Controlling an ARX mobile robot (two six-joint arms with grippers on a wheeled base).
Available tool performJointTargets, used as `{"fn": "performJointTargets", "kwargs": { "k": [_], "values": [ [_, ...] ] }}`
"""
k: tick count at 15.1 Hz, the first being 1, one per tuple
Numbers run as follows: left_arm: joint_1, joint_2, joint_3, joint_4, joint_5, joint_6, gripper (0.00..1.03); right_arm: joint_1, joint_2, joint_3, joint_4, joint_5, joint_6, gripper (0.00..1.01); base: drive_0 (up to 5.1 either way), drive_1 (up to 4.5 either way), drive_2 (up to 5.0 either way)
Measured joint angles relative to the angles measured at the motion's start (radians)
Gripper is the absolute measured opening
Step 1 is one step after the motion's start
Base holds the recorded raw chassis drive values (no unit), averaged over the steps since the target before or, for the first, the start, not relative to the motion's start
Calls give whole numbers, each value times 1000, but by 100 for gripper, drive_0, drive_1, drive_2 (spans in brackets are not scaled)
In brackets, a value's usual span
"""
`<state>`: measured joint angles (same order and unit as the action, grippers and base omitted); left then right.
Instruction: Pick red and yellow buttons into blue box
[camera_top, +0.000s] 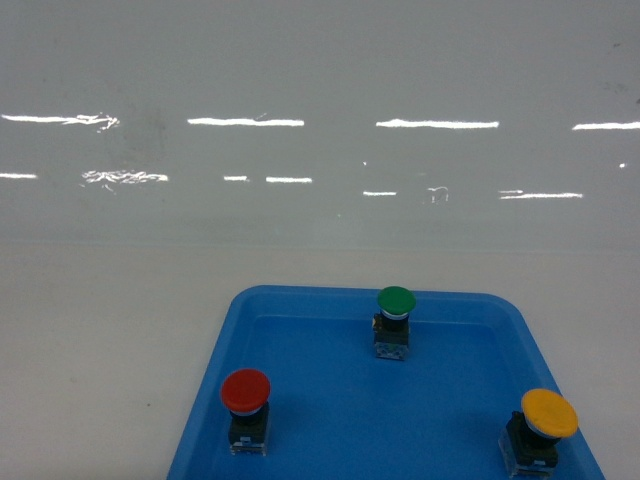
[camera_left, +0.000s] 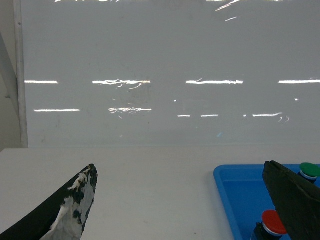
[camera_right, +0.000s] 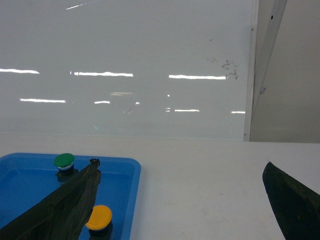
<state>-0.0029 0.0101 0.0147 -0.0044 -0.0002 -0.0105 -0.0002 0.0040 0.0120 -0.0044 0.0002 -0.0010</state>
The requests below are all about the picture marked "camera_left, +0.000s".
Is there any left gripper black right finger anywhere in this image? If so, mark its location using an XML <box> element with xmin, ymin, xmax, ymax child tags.
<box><xmin>262</xmin><ymin>160</ymin><xmax>320</xmax><ymax>240</ymax></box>

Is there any left gripper black white-taped left finger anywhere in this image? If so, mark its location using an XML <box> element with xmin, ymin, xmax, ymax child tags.
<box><xmin>0</xmin><ymin>164</ymin><xmax>98</xmax><ymax>240</ymax></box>

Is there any red mushroom push button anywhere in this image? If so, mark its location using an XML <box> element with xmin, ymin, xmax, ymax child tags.
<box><xmin>250</xmin><ymin>209</ymin><xmax>288</xmax><ymax>240</ymax></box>

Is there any green mushroom push button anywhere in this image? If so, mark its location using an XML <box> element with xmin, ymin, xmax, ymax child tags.
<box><xmin>298</xmin><ymin>162</ymin><xmax>320</xmax><ymax>184</ymax></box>

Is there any blue plastic tray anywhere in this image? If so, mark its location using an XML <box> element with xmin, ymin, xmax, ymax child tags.
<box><xmin>213</xmin><ymin>164</ymin><xmax>320</xmax><ymax>240</ymax></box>

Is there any white board metal frame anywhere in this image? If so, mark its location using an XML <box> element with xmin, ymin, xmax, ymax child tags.
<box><xmin>13</xmin><ymin>0</ymin><xmax>29</xmax><ymax>148</ymax></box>

